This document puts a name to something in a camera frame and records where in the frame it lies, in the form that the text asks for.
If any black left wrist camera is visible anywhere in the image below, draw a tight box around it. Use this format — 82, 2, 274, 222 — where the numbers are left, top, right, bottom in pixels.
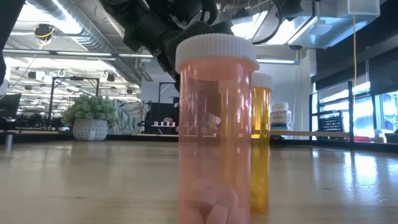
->
123, 12, 159, 53

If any black metal gantry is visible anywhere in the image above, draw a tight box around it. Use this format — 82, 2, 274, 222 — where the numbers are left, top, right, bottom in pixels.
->
48, 76, 101, 127

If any blue white patterned cover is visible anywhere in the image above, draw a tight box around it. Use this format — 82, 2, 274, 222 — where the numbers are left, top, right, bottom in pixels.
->
110, 99, 151, 135

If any ceiling tube light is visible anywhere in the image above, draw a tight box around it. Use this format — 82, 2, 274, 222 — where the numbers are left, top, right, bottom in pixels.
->
255, 58, 302, 65
55, 51, 155, 60

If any large silver ventilation duct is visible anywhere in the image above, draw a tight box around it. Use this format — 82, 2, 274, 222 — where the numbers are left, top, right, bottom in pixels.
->
287, 0, 382, 50

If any black ceiling fixture yellow cable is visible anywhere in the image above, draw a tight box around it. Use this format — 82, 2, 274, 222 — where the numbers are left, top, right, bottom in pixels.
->
33, 23, 56, 41

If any pink pill bottle white cap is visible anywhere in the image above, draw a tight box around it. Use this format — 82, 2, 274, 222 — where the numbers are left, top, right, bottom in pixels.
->
175, 33, 261, 224

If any green plant in patterned pot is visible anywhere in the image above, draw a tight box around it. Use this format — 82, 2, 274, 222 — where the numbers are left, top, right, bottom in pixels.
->
61, 95, 118, 142

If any cream small jar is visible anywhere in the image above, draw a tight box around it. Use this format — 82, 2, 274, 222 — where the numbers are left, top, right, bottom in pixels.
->
374, 129, 386, 144

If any yellow pill bottle white cap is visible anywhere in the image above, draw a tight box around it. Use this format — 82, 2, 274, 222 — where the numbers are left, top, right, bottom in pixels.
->
250, 72, 274, 215

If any large white medicine bottle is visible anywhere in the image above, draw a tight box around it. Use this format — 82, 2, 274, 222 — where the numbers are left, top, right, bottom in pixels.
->
269, 101, 293, 131

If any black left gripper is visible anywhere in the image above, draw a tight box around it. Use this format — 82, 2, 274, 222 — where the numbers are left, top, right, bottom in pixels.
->
154, 0, 234, 93

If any black perforated crate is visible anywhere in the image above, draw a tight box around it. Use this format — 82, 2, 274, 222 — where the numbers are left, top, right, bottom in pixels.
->
317, 115, 346, 134

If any black monitor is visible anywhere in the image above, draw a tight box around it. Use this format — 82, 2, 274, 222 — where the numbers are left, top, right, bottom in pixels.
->
0, 93, 22, 119

